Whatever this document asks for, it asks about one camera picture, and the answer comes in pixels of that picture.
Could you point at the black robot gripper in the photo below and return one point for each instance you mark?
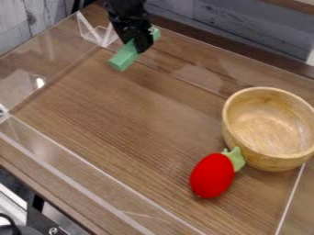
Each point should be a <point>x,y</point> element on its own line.
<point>130,22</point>

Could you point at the green rectangular block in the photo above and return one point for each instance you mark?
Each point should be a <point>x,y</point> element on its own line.
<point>127,55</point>

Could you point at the brown wooden bowl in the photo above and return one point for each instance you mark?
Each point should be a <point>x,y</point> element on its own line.
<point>269,123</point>

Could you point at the red plush strawberry toy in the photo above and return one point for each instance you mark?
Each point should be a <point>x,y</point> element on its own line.
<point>213,174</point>

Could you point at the clear acrylic corner bracket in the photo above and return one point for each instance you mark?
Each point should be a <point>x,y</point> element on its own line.
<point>102,36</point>

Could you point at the clear acrylic tray wall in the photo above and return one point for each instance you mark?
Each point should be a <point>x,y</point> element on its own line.
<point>104,142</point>

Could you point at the black table leg bracket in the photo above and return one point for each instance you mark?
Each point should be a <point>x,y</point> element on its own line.
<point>38,220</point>

